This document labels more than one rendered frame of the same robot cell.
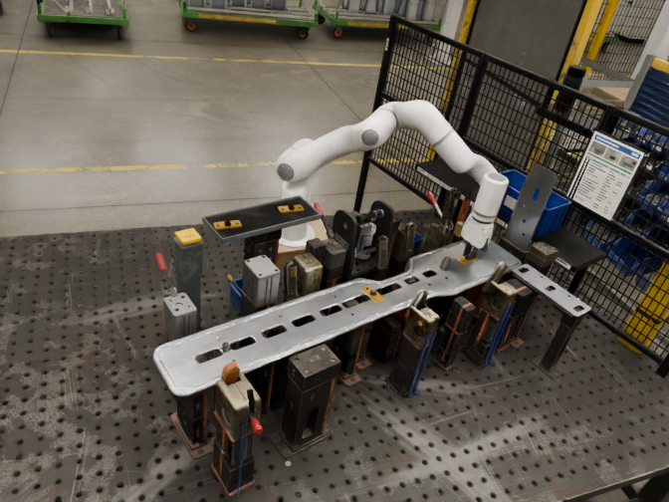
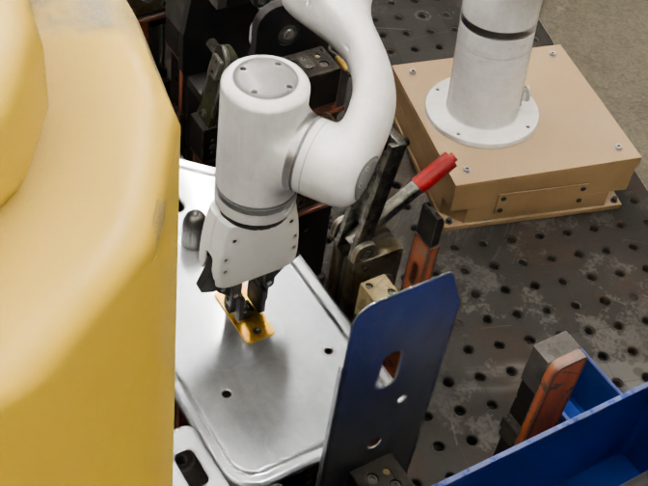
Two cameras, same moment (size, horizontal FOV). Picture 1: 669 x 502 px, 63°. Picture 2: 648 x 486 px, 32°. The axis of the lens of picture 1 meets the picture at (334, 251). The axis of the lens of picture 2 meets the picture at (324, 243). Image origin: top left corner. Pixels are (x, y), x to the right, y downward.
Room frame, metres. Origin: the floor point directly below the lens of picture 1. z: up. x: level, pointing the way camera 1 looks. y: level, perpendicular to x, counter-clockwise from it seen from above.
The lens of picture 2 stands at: (1.85, -1.31, 2.02)
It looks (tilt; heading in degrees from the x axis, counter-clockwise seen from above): 47 degrees down; 94
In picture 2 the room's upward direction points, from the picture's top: 9 degrees clockwise
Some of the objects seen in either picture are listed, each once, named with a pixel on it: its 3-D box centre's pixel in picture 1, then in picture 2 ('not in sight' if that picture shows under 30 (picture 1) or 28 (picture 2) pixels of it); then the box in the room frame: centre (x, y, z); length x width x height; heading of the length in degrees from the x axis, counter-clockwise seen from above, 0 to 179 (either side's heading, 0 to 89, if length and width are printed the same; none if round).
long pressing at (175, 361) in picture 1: (369, 298); (70, 69); (1.39, -0.14, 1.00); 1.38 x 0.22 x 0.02; 132
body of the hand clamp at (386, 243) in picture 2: (429, 261); (351, 330); (1.84, -0.39, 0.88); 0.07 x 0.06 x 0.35; 42
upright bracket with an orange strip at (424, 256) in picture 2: (453, 242); (396, 355); (1.90, -0.47, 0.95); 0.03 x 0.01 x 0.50; 132
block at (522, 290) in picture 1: (505, 315); not in sight; (1.63, -0.68, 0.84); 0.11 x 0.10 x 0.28; 42
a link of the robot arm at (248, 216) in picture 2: (483, 213); (257, 189); (1.72, -0.50, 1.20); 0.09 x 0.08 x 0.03; 42
